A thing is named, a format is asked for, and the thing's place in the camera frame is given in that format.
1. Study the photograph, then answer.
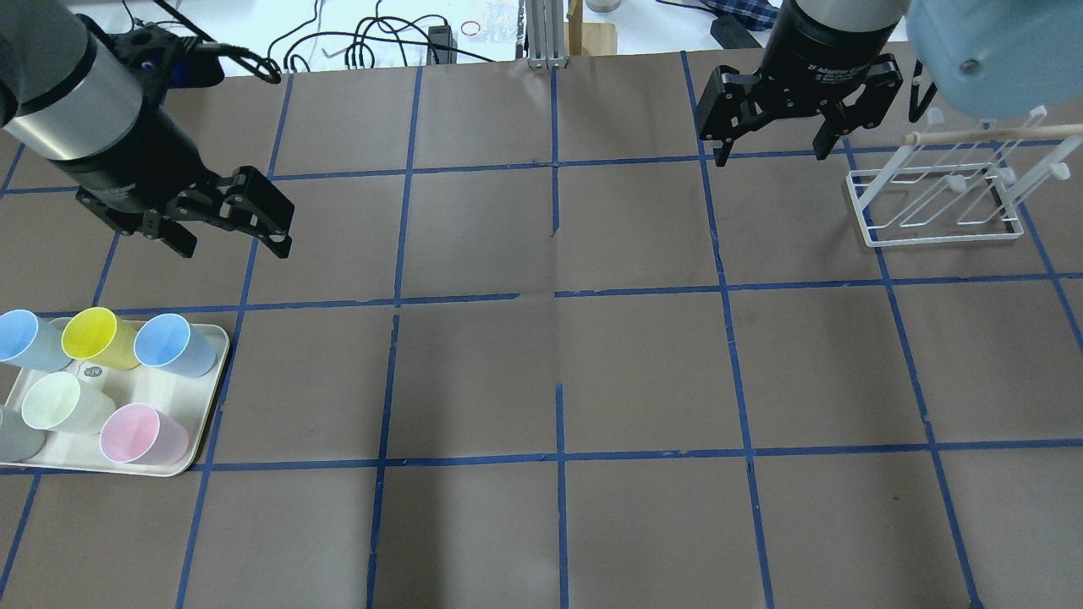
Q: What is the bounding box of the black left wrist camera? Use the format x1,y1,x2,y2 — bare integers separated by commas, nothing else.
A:
106,25,225,91

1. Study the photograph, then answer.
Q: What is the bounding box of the light blue cup front left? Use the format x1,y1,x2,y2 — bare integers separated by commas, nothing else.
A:
1,310,73,371

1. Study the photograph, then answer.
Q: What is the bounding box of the light blue cup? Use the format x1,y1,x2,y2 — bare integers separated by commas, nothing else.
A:
133,315,217,378
1,310,73,371

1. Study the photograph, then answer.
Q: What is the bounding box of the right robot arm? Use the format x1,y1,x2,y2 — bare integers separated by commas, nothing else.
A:
694,1,1082,166

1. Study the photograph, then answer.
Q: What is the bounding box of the pale green plastic cup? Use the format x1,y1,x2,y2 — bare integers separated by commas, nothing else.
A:
19,371,117,436

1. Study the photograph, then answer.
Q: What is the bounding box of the blue plaid folded umbrella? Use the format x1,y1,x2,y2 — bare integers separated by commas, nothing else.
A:
700,0,780,31

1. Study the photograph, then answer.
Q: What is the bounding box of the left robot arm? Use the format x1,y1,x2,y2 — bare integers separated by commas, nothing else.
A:
1,1,295,259

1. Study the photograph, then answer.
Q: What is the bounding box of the black power adapter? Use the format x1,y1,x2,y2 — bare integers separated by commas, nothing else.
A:
709,13,762,49

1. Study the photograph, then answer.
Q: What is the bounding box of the pale pink plastic cup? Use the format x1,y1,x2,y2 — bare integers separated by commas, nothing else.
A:
97,403,190,466

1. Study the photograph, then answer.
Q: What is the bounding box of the white wire cup rack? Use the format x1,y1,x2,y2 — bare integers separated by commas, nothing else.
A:
844,107,1082,248

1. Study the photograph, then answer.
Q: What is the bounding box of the light blue cup front right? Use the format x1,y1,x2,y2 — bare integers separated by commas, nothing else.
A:
133,315,217,378

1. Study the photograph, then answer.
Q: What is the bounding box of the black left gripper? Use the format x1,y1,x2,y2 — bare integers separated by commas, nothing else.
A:
55,107,295,259

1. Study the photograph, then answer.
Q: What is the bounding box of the yellow plastic cup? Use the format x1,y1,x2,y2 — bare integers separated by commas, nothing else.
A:
61,307,140,370

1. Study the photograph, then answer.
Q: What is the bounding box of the wooden mug tree stand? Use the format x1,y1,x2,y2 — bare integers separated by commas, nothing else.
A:
564,1,618,57

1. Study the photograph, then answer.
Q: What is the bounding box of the cream Rabbit tray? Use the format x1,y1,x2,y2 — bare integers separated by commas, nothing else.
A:
3,323,231,477

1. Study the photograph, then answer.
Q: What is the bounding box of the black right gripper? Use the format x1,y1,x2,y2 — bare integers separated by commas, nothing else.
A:
695,1,904,168

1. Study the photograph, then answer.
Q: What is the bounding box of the grey plastic cup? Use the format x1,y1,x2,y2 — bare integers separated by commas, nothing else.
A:
1,406,47,463

